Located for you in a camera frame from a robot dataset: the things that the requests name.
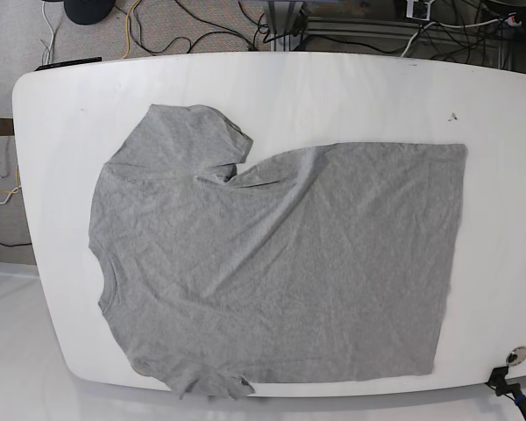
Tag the table cable grommet right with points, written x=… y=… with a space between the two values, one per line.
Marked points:
x=517 y=356

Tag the black aluminium frame rail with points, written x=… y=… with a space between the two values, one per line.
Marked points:
x=381 y=29

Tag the grey t-shirt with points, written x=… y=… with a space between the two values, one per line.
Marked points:
x=321 y=264

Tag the black clamp with cable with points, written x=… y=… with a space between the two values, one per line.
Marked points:
x=498 y=383

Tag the round blue-grey stand base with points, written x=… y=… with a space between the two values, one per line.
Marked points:
x=88 y=12

